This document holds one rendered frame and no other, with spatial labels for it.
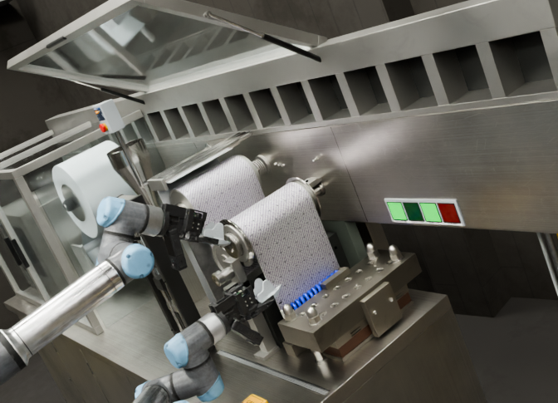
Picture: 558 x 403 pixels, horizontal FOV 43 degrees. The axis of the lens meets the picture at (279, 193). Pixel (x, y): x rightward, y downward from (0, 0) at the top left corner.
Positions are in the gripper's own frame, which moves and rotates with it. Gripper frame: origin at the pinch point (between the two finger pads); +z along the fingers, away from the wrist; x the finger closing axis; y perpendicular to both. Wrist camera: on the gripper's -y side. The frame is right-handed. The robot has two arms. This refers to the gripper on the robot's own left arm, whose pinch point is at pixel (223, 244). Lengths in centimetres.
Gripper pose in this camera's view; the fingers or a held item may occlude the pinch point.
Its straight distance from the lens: 193.2
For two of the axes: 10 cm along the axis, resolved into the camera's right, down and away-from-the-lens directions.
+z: 8.1, 2.2, 5.5
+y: 1.9, -9.8, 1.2
